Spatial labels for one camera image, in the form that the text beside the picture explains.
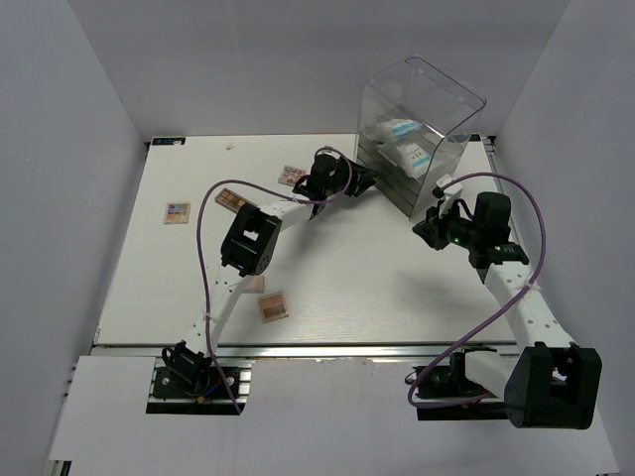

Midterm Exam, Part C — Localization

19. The brown quad eyeshadow palette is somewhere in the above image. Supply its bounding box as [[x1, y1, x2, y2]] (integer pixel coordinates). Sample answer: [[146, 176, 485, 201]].
[[258, 292, 289, 323]]

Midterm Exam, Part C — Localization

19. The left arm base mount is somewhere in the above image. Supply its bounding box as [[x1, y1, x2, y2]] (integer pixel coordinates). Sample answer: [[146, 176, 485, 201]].
[[146, 341, 248, 417]]

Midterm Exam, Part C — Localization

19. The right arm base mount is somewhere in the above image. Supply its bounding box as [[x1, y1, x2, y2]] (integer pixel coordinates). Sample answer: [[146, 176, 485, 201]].
[[414, 351, 507, 421]]

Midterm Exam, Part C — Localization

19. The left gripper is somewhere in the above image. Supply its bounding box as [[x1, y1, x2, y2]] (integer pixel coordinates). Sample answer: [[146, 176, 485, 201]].
[[323, 155, 379, 198]]

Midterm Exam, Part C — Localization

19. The long brown eyeshadow palette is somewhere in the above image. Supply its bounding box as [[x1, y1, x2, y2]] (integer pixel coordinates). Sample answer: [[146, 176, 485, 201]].
[[214, 187, 253, 214]]

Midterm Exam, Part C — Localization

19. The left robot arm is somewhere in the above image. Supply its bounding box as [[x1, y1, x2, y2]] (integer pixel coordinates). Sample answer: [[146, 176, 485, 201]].
[[174, 146, 379, 365]]

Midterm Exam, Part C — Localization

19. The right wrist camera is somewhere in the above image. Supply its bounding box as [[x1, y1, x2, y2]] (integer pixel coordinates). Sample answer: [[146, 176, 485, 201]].
[[433, 175, 463, 217]]

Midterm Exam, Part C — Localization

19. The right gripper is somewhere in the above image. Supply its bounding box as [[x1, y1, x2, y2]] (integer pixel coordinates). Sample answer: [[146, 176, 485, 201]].
[[412, 198, 481, 251]]

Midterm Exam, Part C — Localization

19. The colourful square eyeshadow palette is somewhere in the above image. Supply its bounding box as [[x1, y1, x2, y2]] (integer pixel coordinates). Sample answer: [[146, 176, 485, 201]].
[[163, 201, 191, 224]]

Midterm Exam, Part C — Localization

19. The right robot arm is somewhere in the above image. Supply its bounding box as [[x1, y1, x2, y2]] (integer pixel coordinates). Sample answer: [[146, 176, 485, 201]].
[[413, 192, 602, 430]]

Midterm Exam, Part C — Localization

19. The pale pink flat compact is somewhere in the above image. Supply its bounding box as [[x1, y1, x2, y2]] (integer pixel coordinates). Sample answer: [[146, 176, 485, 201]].
[[245, 276, 265, 294]]

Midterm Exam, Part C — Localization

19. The black label sticker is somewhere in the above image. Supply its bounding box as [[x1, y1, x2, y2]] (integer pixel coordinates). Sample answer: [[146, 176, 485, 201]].
[[151, 137, 186, 147]]

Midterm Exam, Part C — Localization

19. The white cotton pad bag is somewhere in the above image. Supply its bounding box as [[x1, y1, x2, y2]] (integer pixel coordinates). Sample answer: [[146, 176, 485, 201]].
[[372, 119, 422, 144], [377, 142, 432, 179]]

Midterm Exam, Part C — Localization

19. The pink blush palette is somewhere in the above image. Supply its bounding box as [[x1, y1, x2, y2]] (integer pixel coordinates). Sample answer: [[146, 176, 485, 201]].
[[278, 166, 307, 187]]

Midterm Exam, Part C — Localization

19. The clear acrylic organizer with drawers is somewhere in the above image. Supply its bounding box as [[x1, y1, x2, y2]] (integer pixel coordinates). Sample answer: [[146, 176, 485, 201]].
[[355, 56, 486, 219]]

